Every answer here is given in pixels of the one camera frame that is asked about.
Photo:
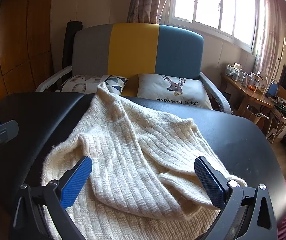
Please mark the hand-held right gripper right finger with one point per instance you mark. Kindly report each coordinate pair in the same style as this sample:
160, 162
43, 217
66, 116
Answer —
210, 185

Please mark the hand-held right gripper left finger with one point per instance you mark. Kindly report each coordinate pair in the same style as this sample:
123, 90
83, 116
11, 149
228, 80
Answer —
75, 182

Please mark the cream knit sweater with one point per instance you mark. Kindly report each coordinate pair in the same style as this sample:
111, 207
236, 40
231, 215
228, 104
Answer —
123, 142

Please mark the wooden wardrobe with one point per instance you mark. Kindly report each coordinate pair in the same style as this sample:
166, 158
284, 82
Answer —
20, 42

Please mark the wooden desk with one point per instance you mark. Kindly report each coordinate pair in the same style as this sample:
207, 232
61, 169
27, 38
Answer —
255, 96

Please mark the white animal print pillow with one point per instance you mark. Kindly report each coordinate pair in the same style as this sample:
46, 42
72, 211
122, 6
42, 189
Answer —
82, 81

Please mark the pile of oranges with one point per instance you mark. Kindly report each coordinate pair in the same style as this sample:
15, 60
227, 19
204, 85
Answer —
252, 87

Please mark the deer print pillow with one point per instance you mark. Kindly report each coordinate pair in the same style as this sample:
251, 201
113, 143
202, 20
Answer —
155, 87

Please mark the row of glass jars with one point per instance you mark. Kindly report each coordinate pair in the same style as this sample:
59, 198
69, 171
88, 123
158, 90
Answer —
235, 73

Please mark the blue chair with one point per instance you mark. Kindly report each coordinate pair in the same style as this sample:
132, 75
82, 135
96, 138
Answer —
273, 88

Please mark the grey yellow blue sofa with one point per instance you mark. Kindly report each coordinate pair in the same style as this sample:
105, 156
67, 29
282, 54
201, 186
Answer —
133, 50

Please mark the pink patterned curtain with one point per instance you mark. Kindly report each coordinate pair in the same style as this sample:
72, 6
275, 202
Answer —
270, 30
145, 0

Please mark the barred window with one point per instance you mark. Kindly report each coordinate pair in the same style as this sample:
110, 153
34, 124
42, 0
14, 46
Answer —
208, 2

